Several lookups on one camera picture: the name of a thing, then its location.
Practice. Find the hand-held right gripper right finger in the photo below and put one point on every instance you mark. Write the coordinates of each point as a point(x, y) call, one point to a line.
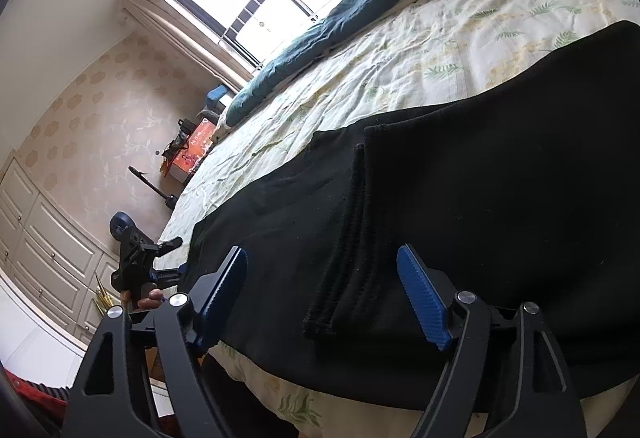
point(425, 303)

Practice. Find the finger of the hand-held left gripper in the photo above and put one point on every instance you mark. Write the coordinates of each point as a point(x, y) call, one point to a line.
point(170, 275)
point(170, 245)

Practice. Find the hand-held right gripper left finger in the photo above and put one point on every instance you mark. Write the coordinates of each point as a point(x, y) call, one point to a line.
point(225, 278)

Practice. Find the black pants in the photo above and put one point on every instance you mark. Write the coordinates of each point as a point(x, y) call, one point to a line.
point(500, 168)

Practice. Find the person's left hand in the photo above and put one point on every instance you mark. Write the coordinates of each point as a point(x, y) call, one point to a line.
point(149, 300)

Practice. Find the black stick tool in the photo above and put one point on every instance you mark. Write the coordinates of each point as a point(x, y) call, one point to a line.
point(152, 188)

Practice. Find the white panelled wardrobe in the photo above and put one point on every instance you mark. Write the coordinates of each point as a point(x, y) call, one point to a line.
point(45, 243)

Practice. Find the red printed box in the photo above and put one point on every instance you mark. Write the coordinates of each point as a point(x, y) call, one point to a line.
point(192, 153)

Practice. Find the blue chair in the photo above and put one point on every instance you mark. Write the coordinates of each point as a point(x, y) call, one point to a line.
point(217, 98)

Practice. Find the beige curtain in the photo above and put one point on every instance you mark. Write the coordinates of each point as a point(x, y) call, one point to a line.
point(200, 53)

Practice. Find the leaf print bed sheet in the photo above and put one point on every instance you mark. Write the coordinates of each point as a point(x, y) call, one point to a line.
point(400, 53)

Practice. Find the blue quilt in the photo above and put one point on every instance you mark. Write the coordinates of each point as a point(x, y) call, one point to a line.
point(325, 28)

